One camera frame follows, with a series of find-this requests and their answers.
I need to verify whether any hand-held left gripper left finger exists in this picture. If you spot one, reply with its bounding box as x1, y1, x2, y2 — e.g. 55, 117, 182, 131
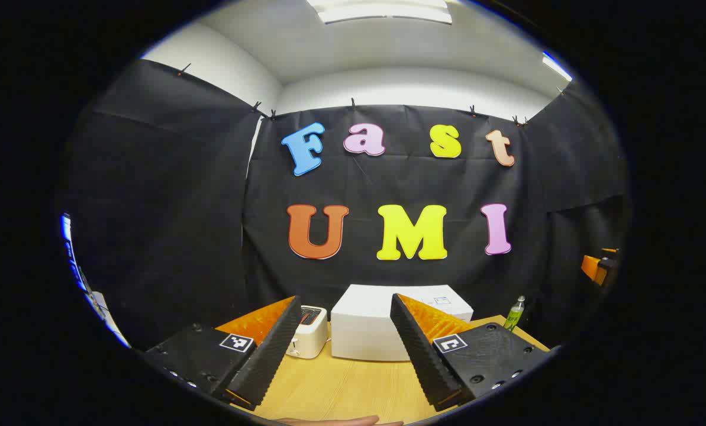
141, 295, 304, 412

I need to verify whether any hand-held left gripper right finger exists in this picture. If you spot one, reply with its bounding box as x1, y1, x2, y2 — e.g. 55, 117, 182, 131
390, 293, 559, 412

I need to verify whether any white microwave oven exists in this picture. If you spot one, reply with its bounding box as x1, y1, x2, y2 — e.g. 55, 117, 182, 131
330, 284, 475, 362

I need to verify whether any white toaster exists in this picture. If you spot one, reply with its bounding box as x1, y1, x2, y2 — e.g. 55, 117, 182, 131
286, 305, 330, 360

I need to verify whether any green label drink bottle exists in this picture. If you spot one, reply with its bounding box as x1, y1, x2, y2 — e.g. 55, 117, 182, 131
504, 296, 526, 332

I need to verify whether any ceiling light panel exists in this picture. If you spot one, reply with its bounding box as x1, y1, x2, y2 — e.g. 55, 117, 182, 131
542, 52, 573, 82
305, 0, 453, 24

